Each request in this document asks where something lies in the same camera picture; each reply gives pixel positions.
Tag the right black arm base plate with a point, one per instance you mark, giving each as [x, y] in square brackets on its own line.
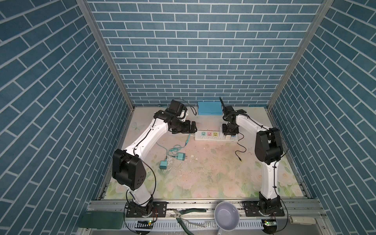
[261, 208]

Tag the white multicolour power strip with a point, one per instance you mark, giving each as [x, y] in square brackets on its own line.
[215, 136]

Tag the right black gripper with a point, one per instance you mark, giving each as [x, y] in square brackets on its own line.
[223, 128]

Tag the grey bowl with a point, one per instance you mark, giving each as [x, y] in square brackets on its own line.
[226, 217]

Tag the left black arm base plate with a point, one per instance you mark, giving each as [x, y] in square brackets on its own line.
[152, 208]

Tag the white charger with black cable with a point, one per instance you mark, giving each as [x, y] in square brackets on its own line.
[242, 149]

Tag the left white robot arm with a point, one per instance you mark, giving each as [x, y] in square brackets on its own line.
[128, 165]

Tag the light blue box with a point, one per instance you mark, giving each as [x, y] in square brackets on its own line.
[210, 108]

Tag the teal plug adapter with prongs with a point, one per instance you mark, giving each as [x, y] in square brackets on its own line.
[181, 156]

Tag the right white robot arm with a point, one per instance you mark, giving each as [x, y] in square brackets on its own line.
[268, 150]

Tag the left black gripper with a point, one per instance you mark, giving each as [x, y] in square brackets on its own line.
[186, 129]

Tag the white slotted cable duct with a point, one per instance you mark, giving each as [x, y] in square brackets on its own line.
[171, 225]

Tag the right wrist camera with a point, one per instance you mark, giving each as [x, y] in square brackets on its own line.
[229, 114]

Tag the dark green board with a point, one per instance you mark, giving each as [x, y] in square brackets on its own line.
[102, 220]

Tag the teal square charger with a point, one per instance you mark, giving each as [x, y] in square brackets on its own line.
[163, 165]

